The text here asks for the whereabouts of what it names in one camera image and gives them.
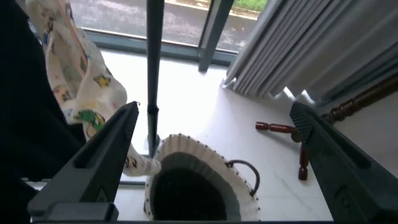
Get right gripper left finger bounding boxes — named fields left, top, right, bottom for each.
left=27, top=101, right=140, bottom=222

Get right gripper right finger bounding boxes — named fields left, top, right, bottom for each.
left=289, top=101, right=398, bottom=224

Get cream printed garment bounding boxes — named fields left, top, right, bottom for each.
left=24, top=0, right=163, bottom=178

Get black garment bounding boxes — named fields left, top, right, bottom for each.
left=0, top=0, right=88, bottom=223

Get white laundry basket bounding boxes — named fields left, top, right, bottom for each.
left=143, top=133, right=261, bottom=222

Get black clothes rack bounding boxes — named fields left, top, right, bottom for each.
left=21, top=0, right=165, bottom=188

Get red wooden turned stand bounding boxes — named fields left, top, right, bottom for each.
left=255, top=74, right=398, bottom=182

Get beige curtain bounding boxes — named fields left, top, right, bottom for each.
left=221, top=0, right=398, bottom=106

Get window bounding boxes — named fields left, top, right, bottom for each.
left=70, top=0, right=269, bottom=73

